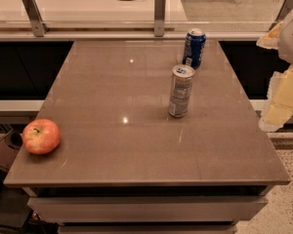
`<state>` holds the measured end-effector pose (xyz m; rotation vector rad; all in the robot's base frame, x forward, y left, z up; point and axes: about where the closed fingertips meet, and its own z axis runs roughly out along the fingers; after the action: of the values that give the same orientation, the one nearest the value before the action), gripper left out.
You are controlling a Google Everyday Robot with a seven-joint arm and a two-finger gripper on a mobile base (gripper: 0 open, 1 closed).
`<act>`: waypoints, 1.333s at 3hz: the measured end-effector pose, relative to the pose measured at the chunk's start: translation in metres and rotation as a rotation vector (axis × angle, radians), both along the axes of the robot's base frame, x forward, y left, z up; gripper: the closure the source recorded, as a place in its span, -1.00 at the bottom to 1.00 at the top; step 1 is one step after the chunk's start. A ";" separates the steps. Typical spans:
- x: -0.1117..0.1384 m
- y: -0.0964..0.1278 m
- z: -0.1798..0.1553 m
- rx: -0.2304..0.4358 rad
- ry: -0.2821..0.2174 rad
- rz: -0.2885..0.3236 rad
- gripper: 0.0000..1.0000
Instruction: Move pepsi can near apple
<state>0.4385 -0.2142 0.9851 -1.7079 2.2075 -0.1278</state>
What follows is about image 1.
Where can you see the silver energy drink can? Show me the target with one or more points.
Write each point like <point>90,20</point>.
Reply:
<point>181,85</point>

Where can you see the red apple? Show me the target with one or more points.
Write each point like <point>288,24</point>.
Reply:
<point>41,136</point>

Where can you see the dark device at left edge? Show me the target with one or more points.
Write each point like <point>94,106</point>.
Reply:
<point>10,144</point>

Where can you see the blue pepsi can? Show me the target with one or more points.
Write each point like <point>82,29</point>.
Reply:
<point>193,49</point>

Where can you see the middle metal railing bracket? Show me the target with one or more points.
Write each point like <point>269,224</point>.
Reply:
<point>159,17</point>

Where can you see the right metal railing bracket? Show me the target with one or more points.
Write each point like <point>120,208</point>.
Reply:
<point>285,9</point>

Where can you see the metal railing bracket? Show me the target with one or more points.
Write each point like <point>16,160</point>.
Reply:
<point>285,9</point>
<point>39,29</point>
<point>159,17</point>

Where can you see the left metal railing bracket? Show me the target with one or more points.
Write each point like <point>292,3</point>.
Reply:
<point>39,29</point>

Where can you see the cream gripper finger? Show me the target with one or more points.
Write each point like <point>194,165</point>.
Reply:
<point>270,40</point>
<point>278,108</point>

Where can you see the grey cabinet drawer front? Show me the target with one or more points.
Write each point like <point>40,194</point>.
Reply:
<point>147,209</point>

